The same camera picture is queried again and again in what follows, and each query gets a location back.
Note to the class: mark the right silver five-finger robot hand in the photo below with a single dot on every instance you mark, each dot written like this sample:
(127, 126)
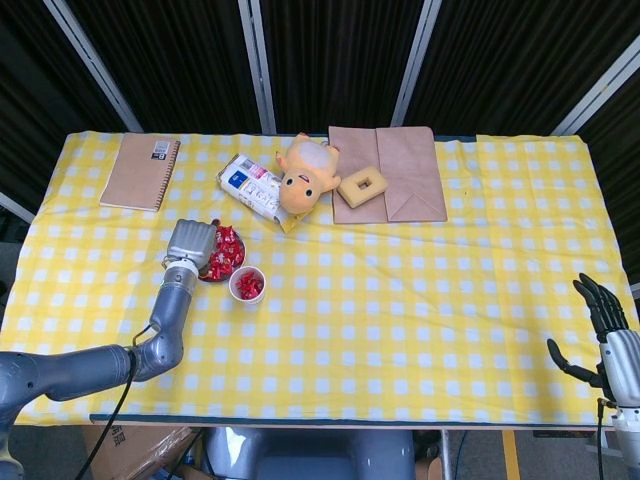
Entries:
(625, 367)

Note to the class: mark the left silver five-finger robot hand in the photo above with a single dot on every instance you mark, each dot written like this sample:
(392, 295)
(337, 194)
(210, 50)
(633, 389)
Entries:
(192, 242)

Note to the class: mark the red candy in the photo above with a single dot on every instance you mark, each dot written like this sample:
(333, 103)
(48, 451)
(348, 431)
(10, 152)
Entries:
(247, 293)
(256, 285)
(217, 272)
(236, 256)
(230, 246)
(219, 259)
(242, 282)
(225, 233)

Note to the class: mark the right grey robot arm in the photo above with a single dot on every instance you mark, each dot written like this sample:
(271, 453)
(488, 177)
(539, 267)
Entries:
(629, 445)

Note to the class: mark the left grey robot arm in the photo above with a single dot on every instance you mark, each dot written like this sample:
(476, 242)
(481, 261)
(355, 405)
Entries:
(170, 310)

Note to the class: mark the round steel plate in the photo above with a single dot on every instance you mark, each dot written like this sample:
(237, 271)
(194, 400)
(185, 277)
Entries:
(204, 278)

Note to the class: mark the white paper cup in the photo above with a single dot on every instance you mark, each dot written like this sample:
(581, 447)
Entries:
(247, 271)

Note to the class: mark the white plastic-wrapped package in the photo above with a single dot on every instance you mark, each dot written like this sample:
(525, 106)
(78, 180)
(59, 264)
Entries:
(245, 182)

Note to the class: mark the kraft spiral notebook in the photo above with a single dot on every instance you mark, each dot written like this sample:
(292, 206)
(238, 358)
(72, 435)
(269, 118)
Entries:
(135, 175)

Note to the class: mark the yellow hang tag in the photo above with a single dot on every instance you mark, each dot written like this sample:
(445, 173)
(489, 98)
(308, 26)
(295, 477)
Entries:
(290, 222)

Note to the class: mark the orange plush doll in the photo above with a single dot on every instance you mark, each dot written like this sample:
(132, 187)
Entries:
(300, 190)

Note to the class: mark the yellow floor tape strip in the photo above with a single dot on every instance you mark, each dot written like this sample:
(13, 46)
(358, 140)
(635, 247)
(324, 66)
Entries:
(511, 455)

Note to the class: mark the yellow sponge with hole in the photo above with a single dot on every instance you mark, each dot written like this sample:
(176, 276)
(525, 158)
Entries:
(350, 192)

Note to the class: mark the brown paper bag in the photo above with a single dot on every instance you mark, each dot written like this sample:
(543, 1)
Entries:
(350, 150)

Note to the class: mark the black pleated curtain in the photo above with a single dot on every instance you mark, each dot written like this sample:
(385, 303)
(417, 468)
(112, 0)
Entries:
(500, 60)
(335, 60)
(30, 100)
(175, 60)

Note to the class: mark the yellow white checkered tablecloth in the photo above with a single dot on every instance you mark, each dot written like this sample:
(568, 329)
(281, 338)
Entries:
(375, 310)

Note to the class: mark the grey metal table leg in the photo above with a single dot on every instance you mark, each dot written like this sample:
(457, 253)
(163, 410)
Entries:
(445, 455)

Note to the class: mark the brown cardboard box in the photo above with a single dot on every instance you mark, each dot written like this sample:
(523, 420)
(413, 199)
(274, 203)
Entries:
(150, 450)

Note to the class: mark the brown paper bag triangular fold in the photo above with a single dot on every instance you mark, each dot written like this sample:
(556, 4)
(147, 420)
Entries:
(410, 165)

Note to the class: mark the grey robot torso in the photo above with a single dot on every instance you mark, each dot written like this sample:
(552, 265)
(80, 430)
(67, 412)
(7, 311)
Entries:
(310, 455)

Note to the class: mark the white partition frame post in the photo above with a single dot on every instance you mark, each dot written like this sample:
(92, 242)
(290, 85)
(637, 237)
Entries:
(600, 100)
(91, 60)
(257, 65)
(15, 207)
(416, 65)

